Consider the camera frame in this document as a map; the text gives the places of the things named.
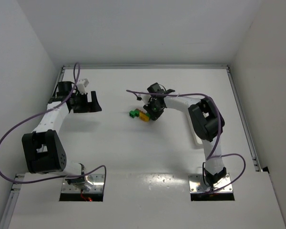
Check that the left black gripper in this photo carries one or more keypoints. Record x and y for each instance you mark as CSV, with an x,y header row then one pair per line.
x,y
82,103

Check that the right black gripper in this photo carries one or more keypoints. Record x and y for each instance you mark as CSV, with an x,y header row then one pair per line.
x,y
156,113

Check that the yellow lego brick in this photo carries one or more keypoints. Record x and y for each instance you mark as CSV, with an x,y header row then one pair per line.
x,y
144,117

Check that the green lego brick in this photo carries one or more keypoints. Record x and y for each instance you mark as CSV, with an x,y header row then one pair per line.
x,y
134,113

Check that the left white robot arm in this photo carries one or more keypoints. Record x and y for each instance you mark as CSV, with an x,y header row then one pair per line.
x,y
42,147

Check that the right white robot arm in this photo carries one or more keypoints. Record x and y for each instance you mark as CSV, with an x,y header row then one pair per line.
x,y
204,119

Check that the white divided plastic tray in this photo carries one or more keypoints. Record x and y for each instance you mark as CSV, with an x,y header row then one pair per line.
x,y
197,141

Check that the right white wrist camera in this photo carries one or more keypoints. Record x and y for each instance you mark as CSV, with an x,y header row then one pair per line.
x,y
148,101

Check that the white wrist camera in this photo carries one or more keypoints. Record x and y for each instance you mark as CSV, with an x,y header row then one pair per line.
x,y
81,85
148,101

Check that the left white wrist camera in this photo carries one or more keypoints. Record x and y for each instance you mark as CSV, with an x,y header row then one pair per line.
x,y
81,85

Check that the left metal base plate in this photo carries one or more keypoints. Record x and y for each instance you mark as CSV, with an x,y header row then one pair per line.
x,y
90,184

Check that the metal base plate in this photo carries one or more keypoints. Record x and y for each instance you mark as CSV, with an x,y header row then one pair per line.
x,y
90,184
197,186

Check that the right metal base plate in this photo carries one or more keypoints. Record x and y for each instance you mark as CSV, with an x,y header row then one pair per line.
x,y
197,186

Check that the aluminium frame rail right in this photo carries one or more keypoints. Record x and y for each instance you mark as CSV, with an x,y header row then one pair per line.
x,y
251,145

